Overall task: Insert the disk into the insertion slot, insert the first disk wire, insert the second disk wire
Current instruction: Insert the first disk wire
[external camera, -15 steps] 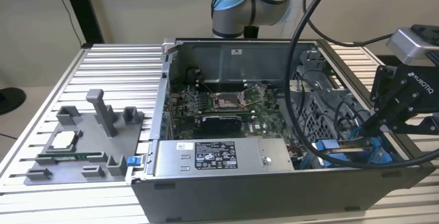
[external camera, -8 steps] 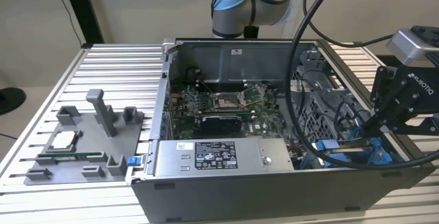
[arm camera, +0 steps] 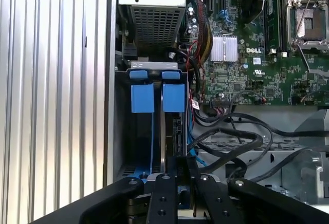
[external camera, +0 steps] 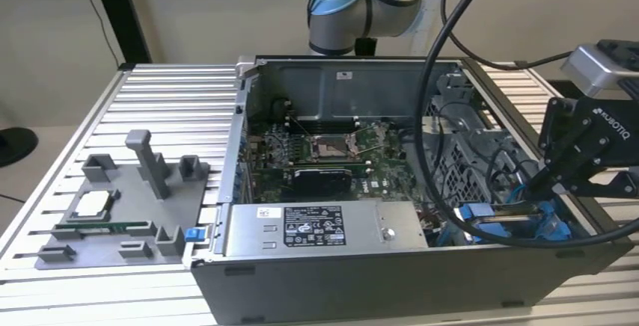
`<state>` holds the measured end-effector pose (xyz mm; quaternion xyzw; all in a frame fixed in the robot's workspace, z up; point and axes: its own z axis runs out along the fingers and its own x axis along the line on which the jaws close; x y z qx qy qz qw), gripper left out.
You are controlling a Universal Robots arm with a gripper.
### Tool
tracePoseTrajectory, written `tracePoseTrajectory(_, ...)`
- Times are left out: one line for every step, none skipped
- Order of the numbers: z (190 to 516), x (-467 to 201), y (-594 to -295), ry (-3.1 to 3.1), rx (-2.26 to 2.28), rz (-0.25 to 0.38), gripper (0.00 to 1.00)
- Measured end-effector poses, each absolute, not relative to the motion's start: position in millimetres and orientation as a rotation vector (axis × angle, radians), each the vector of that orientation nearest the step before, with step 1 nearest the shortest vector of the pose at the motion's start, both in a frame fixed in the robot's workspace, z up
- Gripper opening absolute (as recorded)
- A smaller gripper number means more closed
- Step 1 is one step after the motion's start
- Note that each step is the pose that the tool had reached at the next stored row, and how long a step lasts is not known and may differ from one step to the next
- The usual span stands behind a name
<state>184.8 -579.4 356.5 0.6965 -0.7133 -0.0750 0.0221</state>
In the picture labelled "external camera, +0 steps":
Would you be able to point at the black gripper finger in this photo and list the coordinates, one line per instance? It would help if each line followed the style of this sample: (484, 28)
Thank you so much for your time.
(554, 128)
(629, 187)

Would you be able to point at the hard disk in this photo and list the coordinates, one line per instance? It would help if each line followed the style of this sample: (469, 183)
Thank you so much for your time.
(477, 214)

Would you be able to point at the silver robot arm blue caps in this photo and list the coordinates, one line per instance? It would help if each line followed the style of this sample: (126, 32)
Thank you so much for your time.
(340, 23)

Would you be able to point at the grey metal disk bay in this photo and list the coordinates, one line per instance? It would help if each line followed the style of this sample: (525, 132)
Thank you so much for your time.
(465, 169)

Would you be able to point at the black RAM slot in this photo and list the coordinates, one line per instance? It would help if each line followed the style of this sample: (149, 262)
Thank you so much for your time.
(325, 160)

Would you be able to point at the green motherboard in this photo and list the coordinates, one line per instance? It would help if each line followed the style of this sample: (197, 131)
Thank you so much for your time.
(385, 161)

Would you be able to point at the white label sticker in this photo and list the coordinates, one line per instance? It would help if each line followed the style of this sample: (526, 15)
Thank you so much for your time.
(345, 75)

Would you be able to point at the CPU socket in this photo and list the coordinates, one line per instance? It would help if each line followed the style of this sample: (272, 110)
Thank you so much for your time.
(328, 150)

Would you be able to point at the black graphics card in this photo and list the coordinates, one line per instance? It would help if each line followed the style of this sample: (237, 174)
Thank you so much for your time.
(320, 185)

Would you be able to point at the black open PC case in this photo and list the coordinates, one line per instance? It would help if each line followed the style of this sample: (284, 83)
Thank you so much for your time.
(350, 288)

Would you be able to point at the silver power supply unit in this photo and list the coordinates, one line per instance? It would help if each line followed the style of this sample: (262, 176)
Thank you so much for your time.
(250, 229)

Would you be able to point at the blue case latch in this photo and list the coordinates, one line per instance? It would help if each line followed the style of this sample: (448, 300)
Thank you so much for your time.
(194, 235)

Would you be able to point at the grey parts rack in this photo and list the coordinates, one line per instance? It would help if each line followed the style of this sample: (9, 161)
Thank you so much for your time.
(136, 210)

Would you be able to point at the green RAM stick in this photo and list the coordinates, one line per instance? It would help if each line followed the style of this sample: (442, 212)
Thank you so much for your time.
(113, 226)

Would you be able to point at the silver CPU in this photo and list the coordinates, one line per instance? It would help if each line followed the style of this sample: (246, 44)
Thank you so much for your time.
(93, 204)

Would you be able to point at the black round stand foot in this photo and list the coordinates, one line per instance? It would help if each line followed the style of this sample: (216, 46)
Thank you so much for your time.
(15, 146)

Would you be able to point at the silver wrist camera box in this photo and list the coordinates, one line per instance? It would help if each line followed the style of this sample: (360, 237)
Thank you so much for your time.
(589, 72)

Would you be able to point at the black upright frame post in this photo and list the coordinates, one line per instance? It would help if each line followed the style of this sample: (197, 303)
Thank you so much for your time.
(122, 15)

